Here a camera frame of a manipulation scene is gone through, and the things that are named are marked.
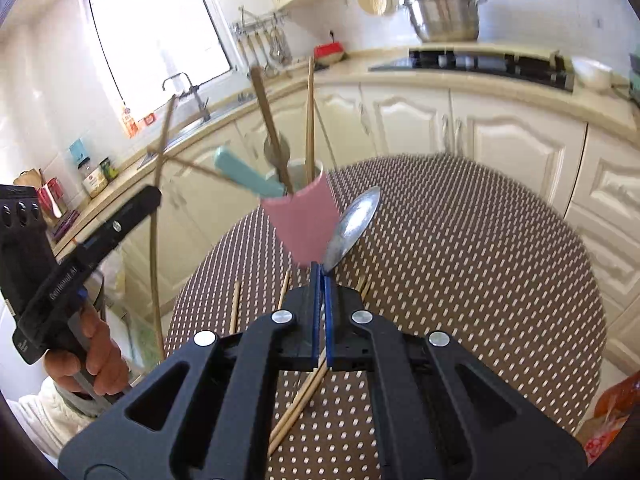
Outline bunch of wooden chopsticks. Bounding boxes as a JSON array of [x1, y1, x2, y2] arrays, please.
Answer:
[[147, 56, 373, 457]]

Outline orange cardboard box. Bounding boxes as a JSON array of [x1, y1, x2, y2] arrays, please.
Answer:
[[575, 412, 631, 466]]

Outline light blue sheathed knife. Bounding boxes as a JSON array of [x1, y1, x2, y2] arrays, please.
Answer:
[[215, 146, 286, 198]]

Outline orange bottle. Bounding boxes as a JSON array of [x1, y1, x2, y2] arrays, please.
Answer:
[[120, 101, 140, 139]]

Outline amber cooking oil bottle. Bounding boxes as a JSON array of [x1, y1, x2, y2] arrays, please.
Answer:
[[595, 372, 640, 418]]

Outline stainless steel sink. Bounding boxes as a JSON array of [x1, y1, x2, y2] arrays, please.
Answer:
[[200, 91, 256, 121]]

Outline brown polka-dot tablecloth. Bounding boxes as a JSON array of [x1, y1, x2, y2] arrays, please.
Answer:
[[165, 154, 608, 480]]

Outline white bowl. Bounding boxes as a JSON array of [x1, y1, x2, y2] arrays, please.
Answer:
[[570, 56, 613, 92]]

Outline white-framed window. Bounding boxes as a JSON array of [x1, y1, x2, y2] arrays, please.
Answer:
[[82, 0, 236, 111]]

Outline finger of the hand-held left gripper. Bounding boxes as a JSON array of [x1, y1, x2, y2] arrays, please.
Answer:
[[75, 186, 163, 272]]

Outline stainless steel steamer pot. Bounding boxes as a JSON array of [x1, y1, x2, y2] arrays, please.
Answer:
[[397, 0, 488, 43]]

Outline green electric cooker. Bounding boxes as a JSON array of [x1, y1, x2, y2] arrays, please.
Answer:
[[627, 52, 640, 106]]

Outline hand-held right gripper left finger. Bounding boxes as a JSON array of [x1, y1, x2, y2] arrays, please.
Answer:
[[60, 261, 322, 480]]

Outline black gas stove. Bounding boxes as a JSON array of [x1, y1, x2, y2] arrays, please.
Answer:
[[369, 47, 576, 93]]

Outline red utensil holder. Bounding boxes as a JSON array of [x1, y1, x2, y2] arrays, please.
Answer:
[[37, 177, 68, 221]]

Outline metal spoon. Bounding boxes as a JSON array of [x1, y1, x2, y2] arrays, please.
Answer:
[[320, 186, 383, 273]]

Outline red container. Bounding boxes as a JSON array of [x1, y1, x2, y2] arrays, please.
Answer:
[[314, 41, 347, 63]]

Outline person's left forearm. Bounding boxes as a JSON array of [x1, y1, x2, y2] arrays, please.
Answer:
[[10, 375, 101, 456]]

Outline hanging metal spatula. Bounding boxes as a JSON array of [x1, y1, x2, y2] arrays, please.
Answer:
[[252, 32, 273, 73]]

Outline metal wall utensil rack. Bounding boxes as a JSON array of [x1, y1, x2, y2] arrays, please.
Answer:
[[230, 6, 286, 36]]

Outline white-labelled glass jar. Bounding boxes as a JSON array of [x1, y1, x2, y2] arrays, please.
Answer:
[[81, 157, 108, 200]]

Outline pink cup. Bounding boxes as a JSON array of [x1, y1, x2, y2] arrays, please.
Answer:
[[260, 158, 342, 267]]

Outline wooden cutting board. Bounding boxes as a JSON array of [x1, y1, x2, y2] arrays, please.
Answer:
[[13, 168, 46, 192]]

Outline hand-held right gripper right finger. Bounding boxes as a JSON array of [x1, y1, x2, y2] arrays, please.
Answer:
[[322, 272, 586, 480]]

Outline metal faucet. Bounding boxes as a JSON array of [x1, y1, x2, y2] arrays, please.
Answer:
[[161, 72, 211, 123]]

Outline person's left hand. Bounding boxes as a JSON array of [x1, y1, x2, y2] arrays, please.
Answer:
[[44, 305, 132, 397]]

